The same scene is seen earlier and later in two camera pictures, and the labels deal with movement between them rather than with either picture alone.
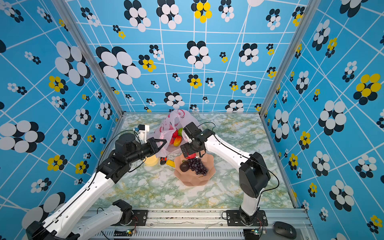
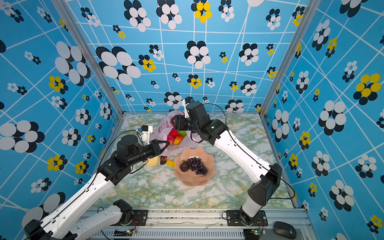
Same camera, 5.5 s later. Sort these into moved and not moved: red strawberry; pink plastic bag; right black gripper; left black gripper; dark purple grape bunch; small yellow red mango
Moved: red strawberry; right black gripper
Not moved: small yellow red mango; left black gripper; pink plastic bag; dark purple grape bunch
